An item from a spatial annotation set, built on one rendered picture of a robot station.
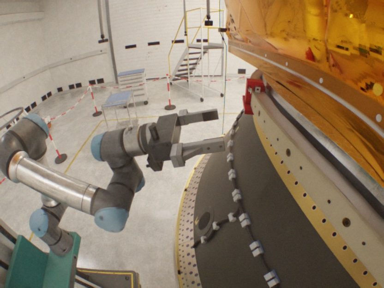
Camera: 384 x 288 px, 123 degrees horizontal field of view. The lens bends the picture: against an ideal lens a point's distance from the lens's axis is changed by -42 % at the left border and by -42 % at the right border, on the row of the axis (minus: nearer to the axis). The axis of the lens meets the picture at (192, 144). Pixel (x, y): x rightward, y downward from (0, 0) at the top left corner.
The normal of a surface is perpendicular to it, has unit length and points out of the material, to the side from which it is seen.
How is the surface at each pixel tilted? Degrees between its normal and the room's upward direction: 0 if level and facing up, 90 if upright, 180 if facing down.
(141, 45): 90
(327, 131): 0
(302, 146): 0
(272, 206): 62
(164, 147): 90
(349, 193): 0
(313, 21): 88
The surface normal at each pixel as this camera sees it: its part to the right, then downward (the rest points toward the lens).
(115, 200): 0.42, -0.74
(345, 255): -0.84, -0.19
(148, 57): 0.03, 0.58
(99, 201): 0.26, -0.37
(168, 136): -0.21, -0.80
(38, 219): -0.04, -0.73
